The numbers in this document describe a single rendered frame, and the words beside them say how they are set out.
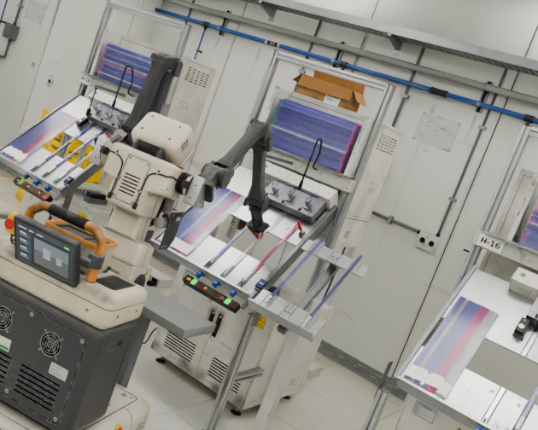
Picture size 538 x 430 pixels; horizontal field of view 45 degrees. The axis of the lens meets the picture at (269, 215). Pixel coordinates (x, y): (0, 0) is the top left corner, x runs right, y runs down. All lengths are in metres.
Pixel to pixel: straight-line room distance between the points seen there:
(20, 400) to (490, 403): 1.73
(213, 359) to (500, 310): 1.51
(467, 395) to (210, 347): 1.46
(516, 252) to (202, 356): 1.71
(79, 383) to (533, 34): 3.71
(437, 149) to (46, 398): 3.32
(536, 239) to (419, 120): 2.05
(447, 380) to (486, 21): 2.88
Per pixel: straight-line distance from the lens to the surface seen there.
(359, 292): 4.95
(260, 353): 3.43
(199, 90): 4.50
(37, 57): 7.65
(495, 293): 3.09
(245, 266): 3.20
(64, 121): 4.50
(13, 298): 2.38
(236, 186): 3.63
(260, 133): 2.80
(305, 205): 3.36
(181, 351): 3.73
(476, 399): 2.76
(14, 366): 2.42
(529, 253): 3.09
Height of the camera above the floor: 1.51
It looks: 8 degrees down
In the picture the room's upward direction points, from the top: 20 degrees clockwise
